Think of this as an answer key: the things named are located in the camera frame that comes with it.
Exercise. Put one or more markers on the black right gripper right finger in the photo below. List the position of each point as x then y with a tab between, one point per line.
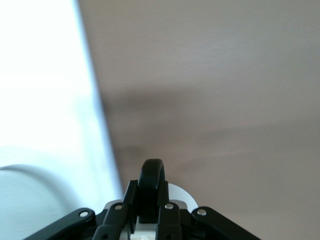
170	220

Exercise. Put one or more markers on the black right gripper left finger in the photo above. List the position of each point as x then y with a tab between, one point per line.
112	220

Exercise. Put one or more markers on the gray plate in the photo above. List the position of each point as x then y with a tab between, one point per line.
25	195

